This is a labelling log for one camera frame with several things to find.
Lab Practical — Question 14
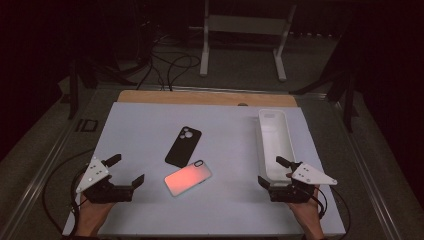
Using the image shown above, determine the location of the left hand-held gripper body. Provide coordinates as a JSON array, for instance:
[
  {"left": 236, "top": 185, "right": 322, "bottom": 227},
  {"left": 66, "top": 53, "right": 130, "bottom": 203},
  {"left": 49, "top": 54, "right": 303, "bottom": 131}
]
[{"left": 75, "top": 157, "right": 134, "bottom": 204}]

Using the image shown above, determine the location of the metal floor rail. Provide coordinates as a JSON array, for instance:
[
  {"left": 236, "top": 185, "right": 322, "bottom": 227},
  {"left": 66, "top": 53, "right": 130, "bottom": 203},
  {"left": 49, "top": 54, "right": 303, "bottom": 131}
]
[
  {"left": 328, "top": 94, "right": 403, "bottom": 240},
  {"left": 0, "top": 87, "right": 99, "bottom": 236}
]

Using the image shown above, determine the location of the black rectangular floor frame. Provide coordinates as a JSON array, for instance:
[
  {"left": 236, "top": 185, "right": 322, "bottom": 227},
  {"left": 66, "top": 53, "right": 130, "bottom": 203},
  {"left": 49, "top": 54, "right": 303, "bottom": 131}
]
[{"left": 75, "top": 118, "right": 99, "bottom": 133}]

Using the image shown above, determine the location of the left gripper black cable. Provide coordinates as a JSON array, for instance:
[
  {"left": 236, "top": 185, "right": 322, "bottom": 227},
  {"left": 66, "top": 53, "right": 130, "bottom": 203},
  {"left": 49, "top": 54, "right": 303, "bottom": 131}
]
[{"left": 42, "top": 148, "right": 96, "bottom": 235}]

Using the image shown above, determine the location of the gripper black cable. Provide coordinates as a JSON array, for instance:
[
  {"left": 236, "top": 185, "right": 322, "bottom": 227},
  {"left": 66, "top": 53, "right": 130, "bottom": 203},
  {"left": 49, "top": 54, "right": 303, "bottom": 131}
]
[
  {"left": 313, "top": 185, "right": 352, "bottom": 240},
  {"left": 42, "top": 148, "right": 96, "bottom": 235}
]

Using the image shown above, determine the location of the black tripod stand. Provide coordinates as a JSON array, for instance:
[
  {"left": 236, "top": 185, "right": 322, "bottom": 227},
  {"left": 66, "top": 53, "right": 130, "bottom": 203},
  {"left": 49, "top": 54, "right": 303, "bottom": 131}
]
[
  {"left": 289, "top": 68, "right": 360, "bottom": 134},
  {"left": 67, "top": 58, "right": 138, "bottom": 120}
]

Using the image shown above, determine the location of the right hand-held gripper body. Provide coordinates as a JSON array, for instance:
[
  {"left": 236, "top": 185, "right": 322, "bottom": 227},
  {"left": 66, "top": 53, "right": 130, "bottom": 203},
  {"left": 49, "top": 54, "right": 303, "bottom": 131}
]
[{"left": 269, "top": 162, "right": 338, "bottom": 204}]

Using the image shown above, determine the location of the iridescent phone case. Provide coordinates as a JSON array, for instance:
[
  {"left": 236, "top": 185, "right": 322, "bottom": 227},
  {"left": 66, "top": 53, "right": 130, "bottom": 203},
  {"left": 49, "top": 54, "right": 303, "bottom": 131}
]
[{"left": 163, "top": 159, "right": 213, "bottom": 198}]

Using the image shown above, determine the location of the white table mat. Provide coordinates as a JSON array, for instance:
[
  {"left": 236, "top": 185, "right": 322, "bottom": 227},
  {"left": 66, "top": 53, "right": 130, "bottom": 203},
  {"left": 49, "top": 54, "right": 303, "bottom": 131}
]
[{"left": 62, "top": 101, "right": 346, "bottom": 238}]

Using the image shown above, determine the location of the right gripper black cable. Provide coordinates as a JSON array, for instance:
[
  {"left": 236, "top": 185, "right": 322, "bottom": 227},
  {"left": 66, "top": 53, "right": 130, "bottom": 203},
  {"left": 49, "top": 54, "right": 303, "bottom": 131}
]
[{"left": 313, "top": 185, "right": 352, "bottom": 240}]

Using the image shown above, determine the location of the person's right hand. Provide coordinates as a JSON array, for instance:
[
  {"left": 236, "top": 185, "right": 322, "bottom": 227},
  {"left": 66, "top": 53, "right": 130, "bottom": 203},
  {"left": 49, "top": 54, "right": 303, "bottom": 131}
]
[{"left": 288, "top": 194, "right": 324, "bottom": 230}]

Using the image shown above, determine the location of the black phone case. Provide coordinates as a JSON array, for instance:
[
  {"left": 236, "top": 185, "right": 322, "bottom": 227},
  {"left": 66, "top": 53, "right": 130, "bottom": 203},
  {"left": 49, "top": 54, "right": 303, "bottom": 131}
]
[{"left": 164, "top": 125, "right": 203, "bottom": 169}]

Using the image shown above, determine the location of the white rectangular tray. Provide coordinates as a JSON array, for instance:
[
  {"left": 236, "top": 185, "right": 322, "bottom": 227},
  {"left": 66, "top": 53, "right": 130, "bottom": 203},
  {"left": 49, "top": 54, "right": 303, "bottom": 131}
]
[{"left": 256, "top": 108, "right": 298, "bottom": 188}]

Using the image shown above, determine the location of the white metal stand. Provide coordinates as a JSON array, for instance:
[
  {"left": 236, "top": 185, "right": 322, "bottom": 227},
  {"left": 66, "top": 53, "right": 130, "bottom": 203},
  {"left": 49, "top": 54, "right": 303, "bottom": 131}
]
[{"left": 199, "top": 0, "right": 298, "bottom": 83}]

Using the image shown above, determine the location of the black floor cable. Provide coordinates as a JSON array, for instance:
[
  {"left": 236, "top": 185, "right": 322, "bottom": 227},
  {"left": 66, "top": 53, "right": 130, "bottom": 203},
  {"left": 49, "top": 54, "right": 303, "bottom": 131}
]
[
  {"left": 135, "top": 33, "right": 168, "bottom": 91},
  {"left": 166, "top": 54, "right": 202, "bottom": 92}
]

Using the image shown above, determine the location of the wooden table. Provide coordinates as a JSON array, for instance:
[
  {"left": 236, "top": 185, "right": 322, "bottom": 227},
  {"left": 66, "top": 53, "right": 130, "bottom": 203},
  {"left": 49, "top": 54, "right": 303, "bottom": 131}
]
[{"left": 117, "top": 89, "right": 298, "bottom": 108}]

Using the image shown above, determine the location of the person's left hand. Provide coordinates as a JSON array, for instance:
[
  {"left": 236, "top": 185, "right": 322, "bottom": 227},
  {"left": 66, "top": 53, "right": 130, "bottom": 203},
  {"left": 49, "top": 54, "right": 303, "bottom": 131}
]
[{"left": 77, "top": 196, "right": 116, "bottom": 230}]

